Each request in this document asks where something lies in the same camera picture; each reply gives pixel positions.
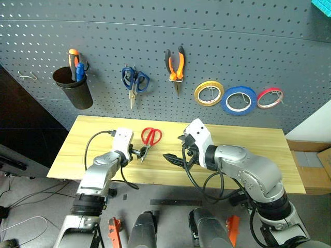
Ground orange black handle screwdriver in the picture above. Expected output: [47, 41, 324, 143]
[68, 49, 80, 82]

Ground blue handle screwdriver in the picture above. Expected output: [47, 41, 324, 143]
[76, 61, 86, 83]

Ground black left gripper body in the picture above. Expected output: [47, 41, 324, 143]
[128, 144, 138, 161]

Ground orange clamp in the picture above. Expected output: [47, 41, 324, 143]
[225, 215, 241, 248]
[107, 217, 123, 248]

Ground dark cabinet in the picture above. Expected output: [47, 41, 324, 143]
[0, 65, 70, 170]

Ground flat black strip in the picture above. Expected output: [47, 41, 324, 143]
[149, 198, 203, 207]

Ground red handle scissors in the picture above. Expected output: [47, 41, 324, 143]
[140, 127, 163, 164]

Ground brown cardboard box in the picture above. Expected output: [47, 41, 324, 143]
[285, 138, 331, 196]

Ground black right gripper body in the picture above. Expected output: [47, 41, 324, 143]
[180, 135, 206, 170]

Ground thin white wire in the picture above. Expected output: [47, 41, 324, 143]
[0, 215, 49, 246]

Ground black floor cable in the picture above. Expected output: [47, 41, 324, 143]
[0, 177, 76, 207]

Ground red tape roll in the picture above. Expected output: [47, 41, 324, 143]
[256, 87, 284, 110]

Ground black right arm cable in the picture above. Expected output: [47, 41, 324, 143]
[180, 147, 250, 203]

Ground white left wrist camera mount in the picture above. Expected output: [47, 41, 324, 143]
[112, 127, 134, 161]

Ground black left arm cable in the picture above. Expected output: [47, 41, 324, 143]
[84, 130, 140, 191]

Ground orange black needle-nose pliers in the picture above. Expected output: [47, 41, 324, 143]
[164, 45, 186, 97]

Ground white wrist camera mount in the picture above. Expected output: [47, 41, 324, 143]
[112, 127, 134, 161]
[184, 118, 215, 156]

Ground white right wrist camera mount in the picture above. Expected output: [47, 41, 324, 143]
[184, 118, 215, 156]

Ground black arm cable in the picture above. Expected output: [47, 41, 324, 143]
[180, 147, 250, 203]
[84, 130, 140, 191]

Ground blue tape roll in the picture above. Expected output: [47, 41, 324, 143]
[221, 86, 258, 116]

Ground bare metal pegboard hook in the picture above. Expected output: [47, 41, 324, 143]
[18, 71, 38, 81]

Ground dark rounded robot leg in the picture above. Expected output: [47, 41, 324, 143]
[188, 207, 233, 248]
[127, 210, 159, 248]

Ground yellow tape roll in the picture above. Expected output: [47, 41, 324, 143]
[193, 80, 225, 107]

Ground blue handle scissors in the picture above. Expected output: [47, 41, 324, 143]
[121, 64, 151, 110]

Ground teal foam block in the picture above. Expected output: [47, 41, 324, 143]
[311, 0, 331, 16]

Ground grey equipment case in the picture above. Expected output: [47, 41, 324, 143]
[0, 144, 50, 179]

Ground black metal cup holder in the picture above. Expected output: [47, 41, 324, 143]
[52, 66, 94, 110]

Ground dark grey pegboard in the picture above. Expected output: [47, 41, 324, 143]
[0, 0, 331, 131]

